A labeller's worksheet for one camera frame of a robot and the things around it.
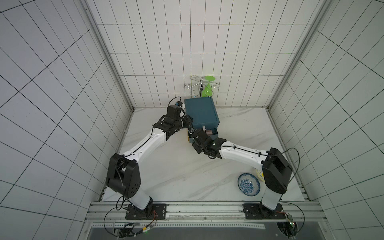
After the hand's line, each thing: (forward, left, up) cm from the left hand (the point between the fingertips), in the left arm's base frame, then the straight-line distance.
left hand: (189, 122), depth 86 cm
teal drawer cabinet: (+8, -9, +1) cm, 11 cm away
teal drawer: (-1, -15, -10) cm, 18 cm away
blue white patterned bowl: (-29, -34, -19) cm, 48 cm away
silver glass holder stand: (+23, -5, +10) cm, 26 cm away
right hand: (-7, -3, -8) cm, 11 cm away
